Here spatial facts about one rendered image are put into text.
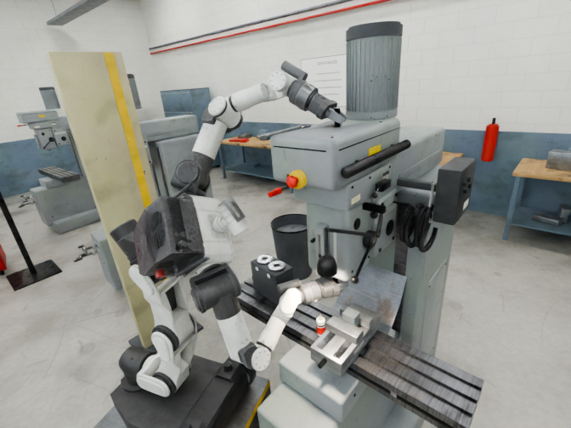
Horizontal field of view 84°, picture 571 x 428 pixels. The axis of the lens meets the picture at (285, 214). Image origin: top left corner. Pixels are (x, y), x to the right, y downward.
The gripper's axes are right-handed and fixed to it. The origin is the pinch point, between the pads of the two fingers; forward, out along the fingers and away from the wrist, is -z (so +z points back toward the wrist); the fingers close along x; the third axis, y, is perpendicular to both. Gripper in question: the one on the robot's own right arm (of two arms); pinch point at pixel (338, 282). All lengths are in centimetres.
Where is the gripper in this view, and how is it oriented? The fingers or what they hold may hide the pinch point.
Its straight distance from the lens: 141.5
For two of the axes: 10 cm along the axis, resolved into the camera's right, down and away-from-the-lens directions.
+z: -9.1, 2.1, -3.5
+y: 0.7, 9.2, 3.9
